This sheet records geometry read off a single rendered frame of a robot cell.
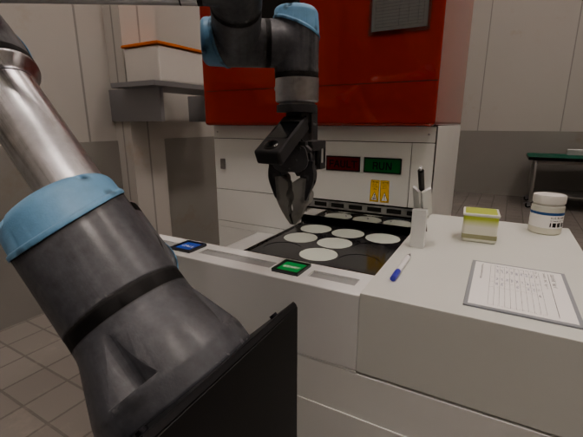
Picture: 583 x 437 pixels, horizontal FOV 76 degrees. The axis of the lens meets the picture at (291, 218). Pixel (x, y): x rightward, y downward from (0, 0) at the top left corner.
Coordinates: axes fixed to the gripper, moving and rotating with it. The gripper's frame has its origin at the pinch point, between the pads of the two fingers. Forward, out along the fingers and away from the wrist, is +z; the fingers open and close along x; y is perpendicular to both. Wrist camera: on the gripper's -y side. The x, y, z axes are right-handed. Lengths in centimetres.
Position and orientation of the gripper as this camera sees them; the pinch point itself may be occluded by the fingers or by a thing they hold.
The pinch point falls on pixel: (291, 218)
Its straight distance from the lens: 68.6
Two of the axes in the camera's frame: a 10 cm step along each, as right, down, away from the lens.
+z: 0.0, 9.7, 2.5
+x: -8.8, -1.1, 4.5
